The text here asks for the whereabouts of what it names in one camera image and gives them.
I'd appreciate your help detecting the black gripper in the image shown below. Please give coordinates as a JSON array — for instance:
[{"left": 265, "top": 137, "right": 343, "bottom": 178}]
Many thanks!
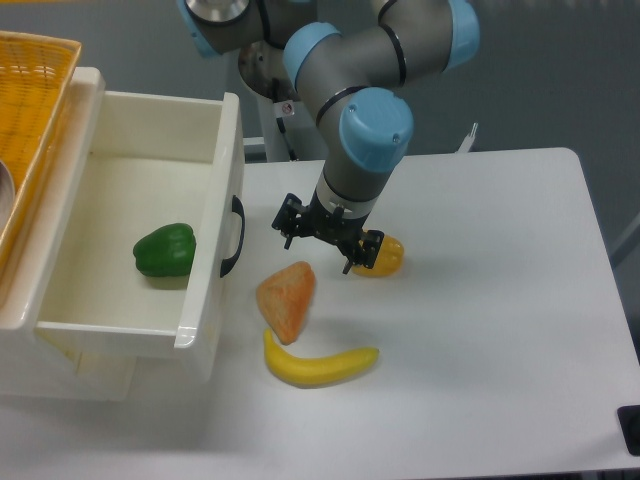
[{"left": 271, "top": 193, "right": 384, "bottom": 274}]

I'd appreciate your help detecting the white top drawer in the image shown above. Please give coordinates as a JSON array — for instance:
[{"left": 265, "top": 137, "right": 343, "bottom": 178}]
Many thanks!
[{"left": 36, "top": 92, "right": 244, "bottom": 382}]

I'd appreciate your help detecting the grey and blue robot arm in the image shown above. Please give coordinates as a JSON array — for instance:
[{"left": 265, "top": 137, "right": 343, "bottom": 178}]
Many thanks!
[{"left": 178, "top": 1, "right": 480, "bottom": 269}]

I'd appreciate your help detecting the white drawer cabinet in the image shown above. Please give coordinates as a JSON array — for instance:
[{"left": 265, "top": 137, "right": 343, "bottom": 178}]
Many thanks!
[{"left": 1, "top": 67, "right": 135, "bottom": 401}]

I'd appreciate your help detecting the yellow bell pepper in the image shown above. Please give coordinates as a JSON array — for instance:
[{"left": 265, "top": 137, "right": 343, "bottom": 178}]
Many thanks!
[{"left": 351, "top": 235, "right": 405, "bottom": 278}]

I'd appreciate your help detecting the orange sandwich toast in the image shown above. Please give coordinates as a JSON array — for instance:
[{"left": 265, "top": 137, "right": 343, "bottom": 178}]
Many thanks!
[{"left": 256, "top": 261, "right": 316, "bottom": 345}]

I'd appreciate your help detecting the yellow banana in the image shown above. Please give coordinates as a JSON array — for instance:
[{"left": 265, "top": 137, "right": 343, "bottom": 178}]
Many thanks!
[{"left": 263, "top": 330, "right": 379, "bottom": 387}]

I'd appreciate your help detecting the green bell pepper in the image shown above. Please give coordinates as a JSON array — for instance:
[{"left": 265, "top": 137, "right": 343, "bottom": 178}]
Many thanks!
[{"left": 132, "top": 223, "right": 197, "bottom": 278}]

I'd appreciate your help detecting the metal bowl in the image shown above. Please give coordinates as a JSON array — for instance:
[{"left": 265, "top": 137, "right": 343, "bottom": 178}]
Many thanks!
[{"left": 0, "top": 161, "right": 16, "bottom": 232}]

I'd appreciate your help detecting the yellow plastic basket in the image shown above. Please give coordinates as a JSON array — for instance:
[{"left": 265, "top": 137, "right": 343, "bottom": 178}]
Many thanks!
[{"left": 1, "top": 31, "right": 82, "bottom": 270}]

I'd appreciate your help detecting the black object at table edge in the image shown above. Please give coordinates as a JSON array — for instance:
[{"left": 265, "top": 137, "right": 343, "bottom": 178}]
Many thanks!
[{"left": 617, "top": 405, "right": 640, "bottom": 457}]

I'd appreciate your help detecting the white clamp bracket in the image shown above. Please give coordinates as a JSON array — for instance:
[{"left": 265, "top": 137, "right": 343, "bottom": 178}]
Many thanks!
[{"left": 456, "top": 122, "right": 479, "bottom": 154}]

